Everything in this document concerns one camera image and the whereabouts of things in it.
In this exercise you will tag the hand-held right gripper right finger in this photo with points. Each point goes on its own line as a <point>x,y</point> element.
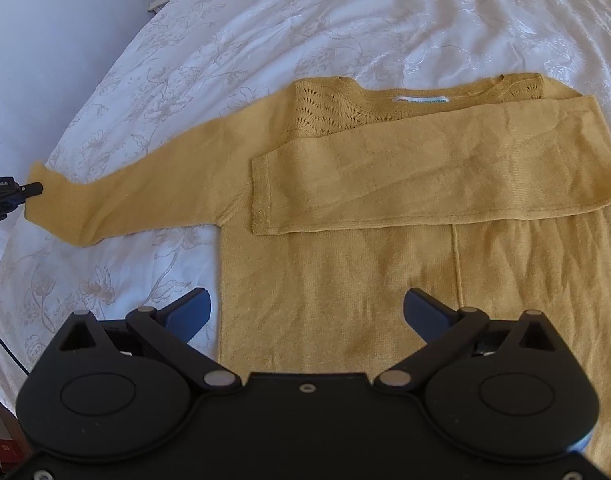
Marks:
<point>425,314</point>

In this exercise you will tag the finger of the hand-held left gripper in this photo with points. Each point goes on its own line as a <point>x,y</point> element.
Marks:
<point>32,189</point>

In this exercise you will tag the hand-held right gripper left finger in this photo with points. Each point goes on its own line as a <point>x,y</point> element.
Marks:
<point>189,312</point>

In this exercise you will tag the mustard yellow knit sweater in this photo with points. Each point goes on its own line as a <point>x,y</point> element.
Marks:
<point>365,190</point>

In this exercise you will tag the cream bedside table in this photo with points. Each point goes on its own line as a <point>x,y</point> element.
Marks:
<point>158,4</point>

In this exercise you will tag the red box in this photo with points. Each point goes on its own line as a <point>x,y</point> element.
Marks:
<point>4,452</point>

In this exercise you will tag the white floral bed cover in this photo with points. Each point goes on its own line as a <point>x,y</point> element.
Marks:
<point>265,25</point>

